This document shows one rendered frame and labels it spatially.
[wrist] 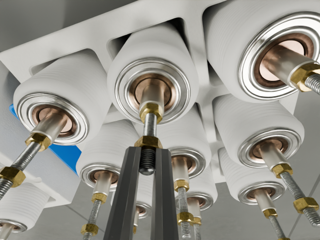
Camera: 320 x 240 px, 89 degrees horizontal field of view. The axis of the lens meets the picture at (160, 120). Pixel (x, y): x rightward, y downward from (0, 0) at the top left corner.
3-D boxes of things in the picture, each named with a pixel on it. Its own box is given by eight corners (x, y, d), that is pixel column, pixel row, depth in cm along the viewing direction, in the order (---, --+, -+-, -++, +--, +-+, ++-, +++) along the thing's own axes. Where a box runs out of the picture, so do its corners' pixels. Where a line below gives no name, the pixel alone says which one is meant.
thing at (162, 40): (166, 78, 35) (170, 139, 21) (123, 57, 32) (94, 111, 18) (192, 34, 29) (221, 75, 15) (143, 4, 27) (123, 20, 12)
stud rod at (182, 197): (183, 170, 22) (191, 235, 16) (184, 174, 23) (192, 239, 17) (175, 171, 22) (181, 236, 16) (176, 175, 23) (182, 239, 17)
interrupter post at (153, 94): (157, 106, 18) (157, 126, 15) (137, 97, 17) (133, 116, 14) (168, 88, 16) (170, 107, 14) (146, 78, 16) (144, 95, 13)
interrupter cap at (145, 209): (131, 194, 30) (131, 198, 29) (160, 208, 33) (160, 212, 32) (107, 207, 33) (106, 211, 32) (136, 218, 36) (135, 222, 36)
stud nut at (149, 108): (152, 123, 15) (151, 129, 14) (136, 114, 14) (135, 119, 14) (166, 110, 14) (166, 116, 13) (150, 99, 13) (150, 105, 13)
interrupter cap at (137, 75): (167, 130, 20) (167, 134, 19) (106, 106, 18) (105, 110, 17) (205, 78, 16) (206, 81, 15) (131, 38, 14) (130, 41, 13)
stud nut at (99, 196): (100, 200, 24) (99, 206, 23) (90, 195, 23) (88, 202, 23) (108, 195, 23) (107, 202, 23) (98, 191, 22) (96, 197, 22)
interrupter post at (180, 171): (186, 156, 23) (189, 177, 20) (187, 166, 24) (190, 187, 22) (169, 158, 23) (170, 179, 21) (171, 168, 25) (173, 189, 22)
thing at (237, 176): (202, 122, 42) (223, 189, 28) (238, 104, 38) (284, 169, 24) (217, 143, 47) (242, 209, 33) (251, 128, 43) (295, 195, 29)
